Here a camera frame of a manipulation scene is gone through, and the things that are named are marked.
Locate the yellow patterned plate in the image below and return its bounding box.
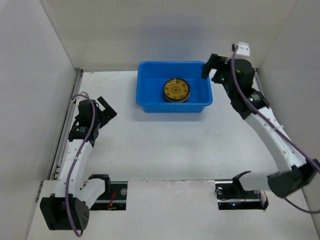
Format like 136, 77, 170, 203
163, 78, 191, 103

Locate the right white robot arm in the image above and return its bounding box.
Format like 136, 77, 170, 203
201, 54, 320, 199

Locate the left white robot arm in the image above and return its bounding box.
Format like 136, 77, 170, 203
39, 94, 117, 238

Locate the blue plastic bin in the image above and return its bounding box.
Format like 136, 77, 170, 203
136, 61, 213, 113

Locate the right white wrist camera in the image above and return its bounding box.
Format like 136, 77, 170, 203
232, 42, 251, 57

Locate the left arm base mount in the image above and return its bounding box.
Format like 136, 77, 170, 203
90, 181, 128, 211

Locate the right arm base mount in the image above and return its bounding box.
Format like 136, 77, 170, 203
214, 180, 269, 211

